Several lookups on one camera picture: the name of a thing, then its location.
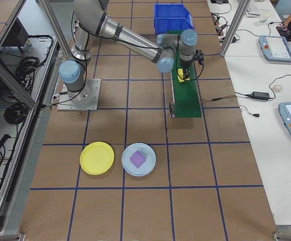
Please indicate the yellow foam block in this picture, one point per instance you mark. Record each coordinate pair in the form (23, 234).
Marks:
(180, 77)

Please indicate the purple foam block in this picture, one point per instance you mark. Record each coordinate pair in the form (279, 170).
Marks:
(137, 159)

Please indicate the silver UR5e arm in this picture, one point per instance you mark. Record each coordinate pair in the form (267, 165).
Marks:
(135, 42)

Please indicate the light blue plate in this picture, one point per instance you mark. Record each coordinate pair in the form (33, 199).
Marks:
(149, 153)

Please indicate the yellow plate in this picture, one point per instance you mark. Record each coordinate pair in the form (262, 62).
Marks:
(97, 158)

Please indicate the green conveyor belt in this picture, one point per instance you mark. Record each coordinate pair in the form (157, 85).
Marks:
(188, 100)

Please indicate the blue plastic storage bin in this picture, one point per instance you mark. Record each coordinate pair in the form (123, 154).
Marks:
(170, 23)

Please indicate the black power adapter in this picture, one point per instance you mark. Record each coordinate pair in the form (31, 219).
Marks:
(260, 95)

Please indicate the white round object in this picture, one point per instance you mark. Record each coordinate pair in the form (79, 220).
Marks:
(278, 88)

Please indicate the white cup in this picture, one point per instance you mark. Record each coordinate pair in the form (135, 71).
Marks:
(265, 17)

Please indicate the white side table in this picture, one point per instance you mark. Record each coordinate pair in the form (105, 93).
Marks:
(260, 150)

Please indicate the black box monitor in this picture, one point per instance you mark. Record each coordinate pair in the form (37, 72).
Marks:
(15, 35)

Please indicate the black hand tool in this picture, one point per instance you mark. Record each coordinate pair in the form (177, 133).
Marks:
(3, 140)

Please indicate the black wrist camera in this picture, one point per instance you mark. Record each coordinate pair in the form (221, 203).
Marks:
(199, 56)

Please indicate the aluminium profile post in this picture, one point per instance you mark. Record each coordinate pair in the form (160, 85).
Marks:
(233, 27)

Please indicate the white square base plate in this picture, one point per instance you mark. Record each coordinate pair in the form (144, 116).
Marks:
(92, 100)

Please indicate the V-shaped metal bar frame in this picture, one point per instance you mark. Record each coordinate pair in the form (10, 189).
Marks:
(22, 93)

